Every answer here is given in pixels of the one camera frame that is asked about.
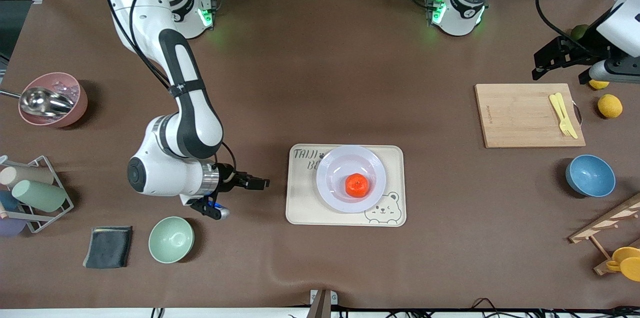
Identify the lilac cup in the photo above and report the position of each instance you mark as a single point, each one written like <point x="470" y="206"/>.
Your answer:
<point x="10" y="227"/>

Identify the yellow plastic fork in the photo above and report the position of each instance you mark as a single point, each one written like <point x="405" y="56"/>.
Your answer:
<point x="562" y="112"/>

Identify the blue bowl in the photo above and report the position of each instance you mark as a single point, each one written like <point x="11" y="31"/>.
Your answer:
<point x="591" y="176"/>

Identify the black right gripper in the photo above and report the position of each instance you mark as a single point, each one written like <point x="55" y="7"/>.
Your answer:
<point x="228" y="178"/>

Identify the wooden cutting board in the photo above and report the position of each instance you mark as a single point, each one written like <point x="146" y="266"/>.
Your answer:
<point x="520" y="107"/>

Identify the pale green bowl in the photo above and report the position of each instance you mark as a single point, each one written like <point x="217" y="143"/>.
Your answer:
<point x="171" y="240"/>

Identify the pink bowl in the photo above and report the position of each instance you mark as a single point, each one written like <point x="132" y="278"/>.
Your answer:
<point x="80" y="107"/>

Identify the mint green cup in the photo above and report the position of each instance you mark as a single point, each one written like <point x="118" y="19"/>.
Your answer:
<point x="40" y="196"/>

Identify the metal table edge bracket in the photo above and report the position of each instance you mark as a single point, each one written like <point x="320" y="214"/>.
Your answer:
<point x="323" y="303"/>

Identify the shiny metal scoop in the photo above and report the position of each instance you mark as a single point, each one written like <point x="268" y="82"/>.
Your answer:
<point x="42" y="101"/>

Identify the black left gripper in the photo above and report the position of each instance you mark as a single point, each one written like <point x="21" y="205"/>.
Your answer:
<point x="586" y="45"/>

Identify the yellow lemon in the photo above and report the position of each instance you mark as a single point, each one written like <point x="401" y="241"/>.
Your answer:
<point x="599" y="85"/>
<point x="610" y="106"/>

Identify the white round plate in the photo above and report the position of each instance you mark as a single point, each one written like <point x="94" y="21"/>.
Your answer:
<point x="340" y="163"/>

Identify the beige cup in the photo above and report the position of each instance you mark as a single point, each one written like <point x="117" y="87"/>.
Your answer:
<point x="27" y="175"/>

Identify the yellow plastic fork and knife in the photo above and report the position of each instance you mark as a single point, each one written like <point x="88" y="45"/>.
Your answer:
<point x="556" y="106"/>

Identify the blue cup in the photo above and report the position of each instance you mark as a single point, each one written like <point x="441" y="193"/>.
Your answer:
<point x="7" y="201"/>

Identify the dark green lime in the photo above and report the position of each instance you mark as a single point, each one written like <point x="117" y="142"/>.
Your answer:
<point x="578" y="31"/>

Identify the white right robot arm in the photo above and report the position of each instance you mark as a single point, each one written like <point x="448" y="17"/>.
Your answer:
<point x="195" y="122"/>

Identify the orange mandarin fruit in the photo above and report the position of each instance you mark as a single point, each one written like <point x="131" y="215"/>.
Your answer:
<point x="357" y="186"/>

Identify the dark grey folded cloth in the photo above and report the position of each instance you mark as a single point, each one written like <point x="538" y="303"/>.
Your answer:
<point x="107" y="248"/>

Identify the wooden hanging rack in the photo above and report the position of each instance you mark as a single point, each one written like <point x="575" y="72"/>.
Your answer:
<point x="607" y="223"/>

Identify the cream bear print tray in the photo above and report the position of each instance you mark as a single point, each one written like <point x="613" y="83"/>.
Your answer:
<point x="305" y="203"/>

